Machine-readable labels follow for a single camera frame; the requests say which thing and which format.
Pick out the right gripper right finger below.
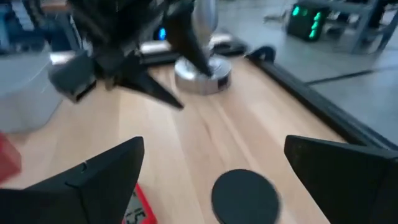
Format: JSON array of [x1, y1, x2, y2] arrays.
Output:
[[284, 134, 398, 224]]

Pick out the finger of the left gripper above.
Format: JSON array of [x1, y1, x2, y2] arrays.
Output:
[[164, 2, 216, 78], [117, 69, 185, 111]]

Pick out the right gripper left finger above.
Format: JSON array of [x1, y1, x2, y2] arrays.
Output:
[[0, 136, 146, 224]]

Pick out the red digital timer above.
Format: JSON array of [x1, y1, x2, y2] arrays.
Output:
[[121, 183, 158, 224]]

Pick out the red rectangular box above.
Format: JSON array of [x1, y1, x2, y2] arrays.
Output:
[[0, 132, 22, 184]]

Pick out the orange sand hourglass black caps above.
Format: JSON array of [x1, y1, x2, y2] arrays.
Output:
[[211, 169, 280, 224]]

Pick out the silver round metal base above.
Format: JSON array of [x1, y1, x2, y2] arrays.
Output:
[[173, 0, 233, 96]]

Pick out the black table clamp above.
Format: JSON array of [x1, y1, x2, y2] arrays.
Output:
[[247, 45, 277, 63]]

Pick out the black box green lights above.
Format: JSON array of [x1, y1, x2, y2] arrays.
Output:
[[285, 2, 331, 43]]

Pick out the grey plastic bin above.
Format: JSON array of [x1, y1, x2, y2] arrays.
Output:
[[0, 43, 73, 134]]

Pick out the black table frame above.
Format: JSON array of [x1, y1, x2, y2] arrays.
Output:
[[244, 55, 398, 152]]

